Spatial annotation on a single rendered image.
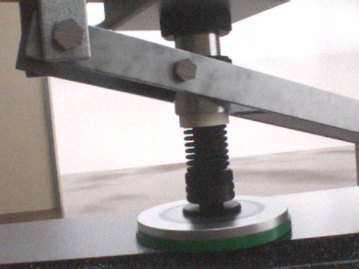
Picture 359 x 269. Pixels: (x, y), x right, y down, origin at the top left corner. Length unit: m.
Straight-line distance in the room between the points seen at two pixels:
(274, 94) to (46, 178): 5.00
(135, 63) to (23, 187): 5.11
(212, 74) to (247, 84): 0.05
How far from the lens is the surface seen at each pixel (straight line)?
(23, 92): 5.57
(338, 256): 0.60
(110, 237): 0.68
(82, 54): 0.51
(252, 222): 0.58
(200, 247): 0.57
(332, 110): 0.71
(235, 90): 0.61
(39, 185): 5.58
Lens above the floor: 0.97
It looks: 3 degrees down
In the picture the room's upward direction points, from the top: 5 degrees counter-clockwise
